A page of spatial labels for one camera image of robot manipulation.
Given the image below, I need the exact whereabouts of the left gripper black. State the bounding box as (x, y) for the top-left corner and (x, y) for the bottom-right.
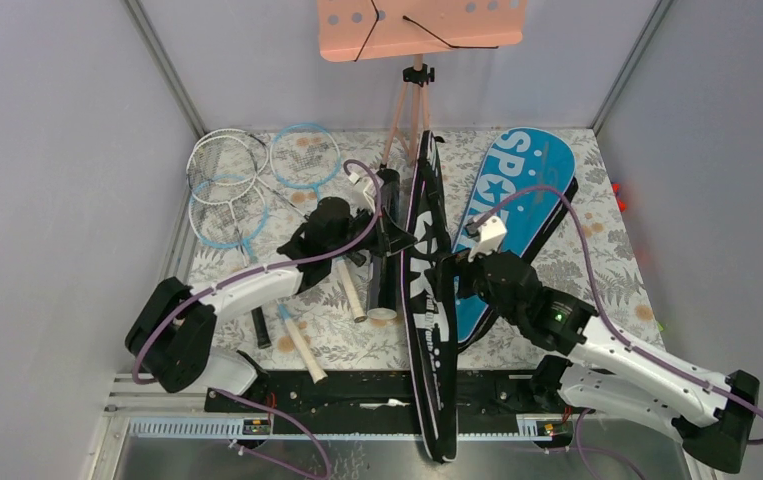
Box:
(328, 203), (417, 259)

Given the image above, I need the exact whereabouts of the blue racket bag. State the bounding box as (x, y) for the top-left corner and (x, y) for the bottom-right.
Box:
(456, 127), (578, 352)

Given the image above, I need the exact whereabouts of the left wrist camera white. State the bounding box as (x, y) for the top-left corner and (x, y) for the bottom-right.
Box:
(347, 172), (382, 214)

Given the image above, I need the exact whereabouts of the blue racket lower left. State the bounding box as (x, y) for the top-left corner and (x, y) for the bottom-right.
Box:
(189, 174), (327, 383)

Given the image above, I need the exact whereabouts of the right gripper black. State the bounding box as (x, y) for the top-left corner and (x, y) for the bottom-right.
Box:
(423, 238), (522, 325)

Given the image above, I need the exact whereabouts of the black shuttlecock tube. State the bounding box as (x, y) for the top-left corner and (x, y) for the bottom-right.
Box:
(365, 168), (400, 321)

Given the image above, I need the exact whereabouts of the white racket black grip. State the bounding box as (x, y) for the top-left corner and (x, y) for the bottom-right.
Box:
(186, 135), (369, 268)

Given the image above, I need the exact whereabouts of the blue racket white grip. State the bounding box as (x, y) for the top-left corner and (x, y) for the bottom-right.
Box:
(268, 122), (369, 325)

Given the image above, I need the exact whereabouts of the pink music stand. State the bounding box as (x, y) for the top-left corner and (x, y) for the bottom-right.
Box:
(316, 0), (527, 167)

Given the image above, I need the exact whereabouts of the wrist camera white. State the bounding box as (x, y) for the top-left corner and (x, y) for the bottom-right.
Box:
(347, 172), (382, 214)
(465, 215), (507, 262)

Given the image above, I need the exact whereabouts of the black sport racket bag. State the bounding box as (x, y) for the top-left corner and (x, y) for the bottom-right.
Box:
(400, 130), (458, 463)

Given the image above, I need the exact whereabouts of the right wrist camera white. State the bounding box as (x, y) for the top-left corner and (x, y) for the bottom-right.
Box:
(465, 215), (507, 262)

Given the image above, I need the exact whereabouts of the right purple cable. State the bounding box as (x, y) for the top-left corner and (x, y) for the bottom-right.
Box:
(467, 184), (763, 480)

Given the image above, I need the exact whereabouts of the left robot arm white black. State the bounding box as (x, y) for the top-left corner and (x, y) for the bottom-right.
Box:
(125, 197), (416, 411)

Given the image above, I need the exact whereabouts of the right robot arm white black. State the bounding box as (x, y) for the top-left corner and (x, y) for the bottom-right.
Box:
(428, 252), (760, 474)

